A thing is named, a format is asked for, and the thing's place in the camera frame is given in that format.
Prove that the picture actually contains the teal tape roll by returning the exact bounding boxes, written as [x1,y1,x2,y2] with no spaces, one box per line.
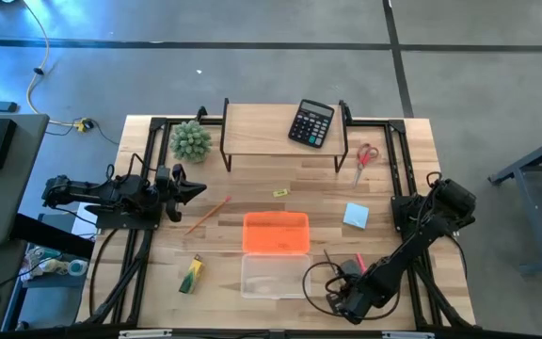
[67,259,89,278]

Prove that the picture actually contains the orange wooden pencil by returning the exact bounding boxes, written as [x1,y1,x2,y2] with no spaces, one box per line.
[183,195,233,236]

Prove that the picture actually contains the green yellow crayon box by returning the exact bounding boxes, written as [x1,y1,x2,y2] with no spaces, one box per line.
[178,253,205,296]

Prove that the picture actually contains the cream floor cable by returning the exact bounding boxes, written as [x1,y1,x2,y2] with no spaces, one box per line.
[20,0,85,129]

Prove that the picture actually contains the green artificial succulent plant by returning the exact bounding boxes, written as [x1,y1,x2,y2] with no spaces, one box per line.
[168,119,214,165]

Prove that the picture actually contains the clear plastic bag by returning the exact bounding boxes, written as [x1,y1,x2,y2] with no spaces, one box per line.
[24,246,72,280]

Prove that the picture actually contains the grey desk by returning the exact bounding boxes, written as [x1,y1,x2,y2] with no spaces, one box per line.
[0,112,51,248]

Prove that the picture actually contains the black metal table frame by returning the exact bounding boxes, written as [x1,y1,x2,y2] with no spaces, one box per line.
[81,106,478,331]

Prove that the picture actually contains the blue sticky note pad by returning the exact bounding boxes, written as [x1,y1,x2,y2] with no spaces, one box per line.
[342,202,371,231]

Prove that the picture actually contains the black desk calculator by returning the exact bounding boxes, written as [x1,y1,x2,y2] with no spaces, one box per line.
[287,98,336,150]

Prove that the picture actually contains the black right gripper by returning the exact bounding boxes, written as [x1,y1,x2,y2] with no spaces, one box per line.
[326,259,372,326]

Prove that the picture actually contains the red handled scissors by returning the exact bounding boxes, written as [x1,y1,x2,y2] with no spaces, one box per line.
[351,142,380,189]

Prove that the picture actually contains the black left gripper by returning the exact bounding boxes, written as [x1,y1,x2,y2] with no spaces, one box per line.
[156,163,208,223]

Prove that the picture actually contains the blue-grey metal table frame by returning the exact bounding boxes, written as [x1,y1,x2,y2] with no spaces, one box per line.
[486,127,542,277]

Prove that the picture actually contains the dark pencil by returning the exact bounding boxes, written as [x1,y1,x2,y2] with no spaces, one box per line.
[322,248,340,280]

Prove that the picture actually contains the silver metal bracket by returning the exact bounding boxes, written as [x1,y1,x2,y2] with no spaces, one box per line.
[380,331,436,339]
[119,329,174,339]

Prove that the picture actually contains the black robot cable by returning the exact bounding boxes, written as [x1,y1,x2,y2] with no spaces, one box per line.
[301,261,402,322]

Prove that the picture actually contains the wooden shelf riser black legs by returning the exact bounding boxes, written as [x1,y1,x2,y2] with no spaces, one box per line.
[218,97,354,174]

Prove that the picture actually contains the clear pencil box orange lid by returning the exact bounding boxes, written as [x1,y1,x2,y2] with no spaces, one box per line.
[240,210,313,300]

